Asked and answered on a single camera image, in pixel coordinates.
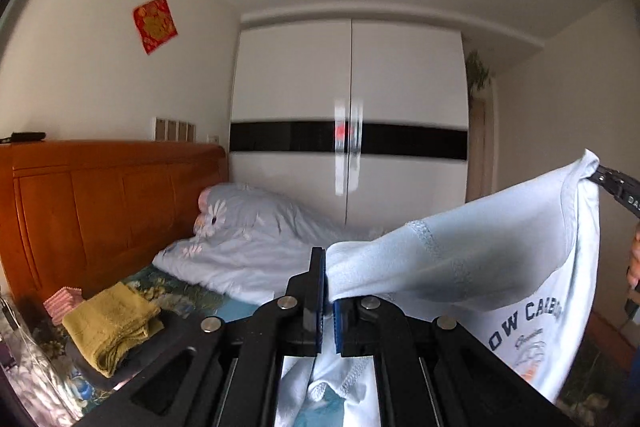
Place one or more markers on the grey-blue floral duvet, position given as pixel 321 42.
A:
pixel 250 252

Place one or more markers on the green plant wall decal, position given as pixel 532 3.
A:
pixel 477 72

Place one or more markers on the orange wooden headboard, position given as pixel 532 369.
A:
pixel 100 207

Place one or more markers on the small black device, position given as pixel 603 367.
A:
pixel 27 137

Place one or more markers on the pink striped cloth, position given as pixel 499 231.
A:
pixel 60 302

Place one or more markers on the beige door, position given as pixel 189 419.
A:
pixel 480 147

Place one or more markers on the olive folded garment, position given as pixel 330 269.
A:
pixel 110 317

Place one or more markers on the person's right hand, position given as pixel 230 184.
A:
pixel 635 257

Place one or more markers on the red wall poster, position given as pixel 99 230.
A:
pixel 155 24

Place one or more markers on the light blue t-shirt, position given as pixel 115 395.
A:
pixel 450 237

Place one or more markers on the white wardrobe with black stripe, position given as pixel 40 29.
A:
pixel 290 82

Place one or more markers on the black folded garment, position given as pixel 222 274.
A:
pixel 170 322

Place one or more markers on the wall switch panel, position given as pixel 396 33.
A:
pixel 172 129

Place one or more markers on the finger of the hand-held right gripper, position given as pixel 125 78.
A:
pixel 617 184

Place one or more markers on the small white wall socket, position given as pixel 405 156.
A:
pixel 213 139

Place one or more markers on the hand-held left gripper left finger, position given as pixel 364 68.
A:
pixel 315 307

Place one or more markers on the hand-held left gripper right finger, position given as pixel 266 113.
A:
pixel 340 327

